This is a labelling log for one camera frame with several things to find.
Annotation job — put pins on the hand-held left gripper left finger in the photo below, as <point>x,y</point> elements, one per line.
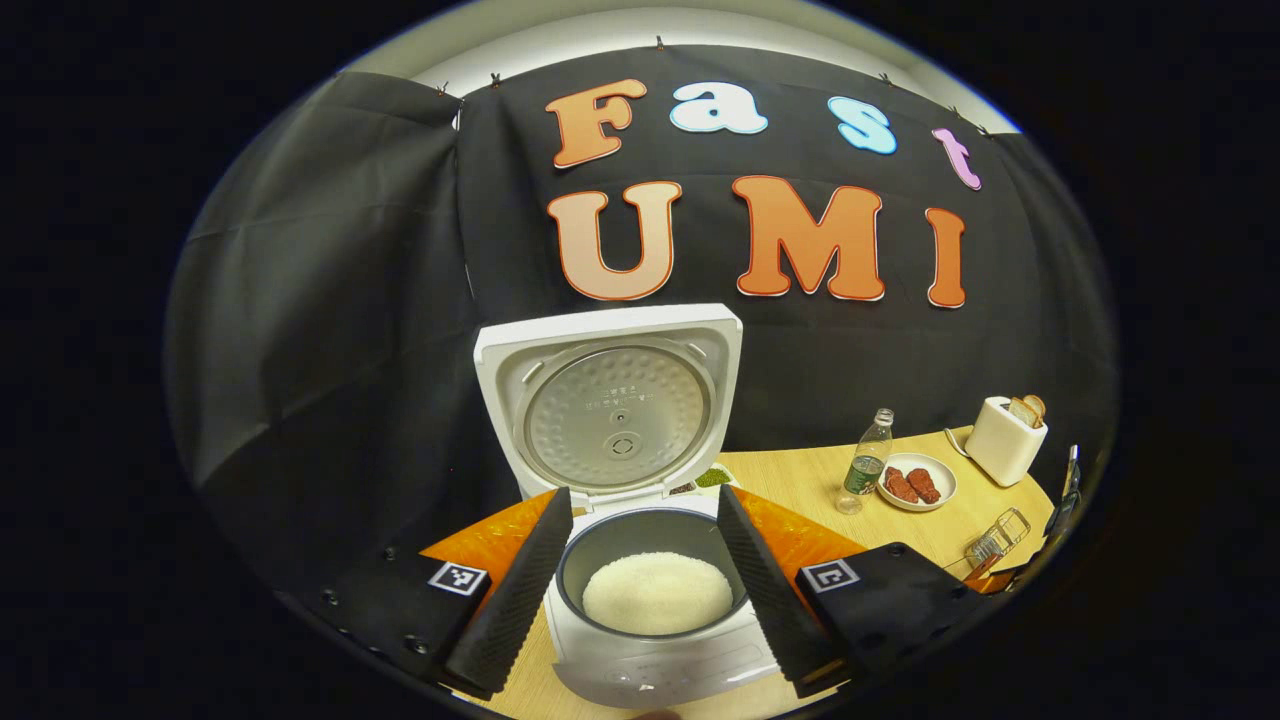
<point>515,610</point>

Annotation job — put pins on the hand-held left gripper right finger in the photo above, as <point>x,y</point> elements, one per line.
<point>770,590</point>

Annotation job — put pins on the white rice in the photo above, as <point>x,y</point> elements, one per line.
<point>657,595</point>

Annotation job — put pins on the white rice cooker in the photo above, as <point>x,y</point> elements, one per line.
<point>615,410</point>

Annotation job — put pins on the small white condiment dish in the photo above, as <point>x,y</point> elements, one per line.
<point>712,478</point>

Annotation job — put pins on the clear plastic water bottle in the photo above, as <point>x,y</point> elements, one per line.
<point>865,470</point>

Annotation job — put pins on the red meat piece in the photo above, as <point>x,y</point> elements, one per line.
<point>900,485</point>
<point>924,485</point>

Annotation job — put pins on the white round plate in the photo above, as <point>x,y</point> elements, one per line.
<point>945,480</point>

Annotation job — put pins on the white toaster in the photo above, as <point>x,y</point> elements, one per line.
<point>1000,450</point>

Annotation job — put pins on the toast bread slice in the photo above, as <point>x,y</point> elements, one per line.
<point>1022,412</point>
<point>1036,403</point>

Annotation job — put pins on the white edged flat panel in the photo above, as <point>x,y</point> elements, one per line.
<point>1070,480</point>

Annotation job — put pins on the black backdrop cloth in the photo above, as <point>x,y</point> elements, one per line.
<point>320,300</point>

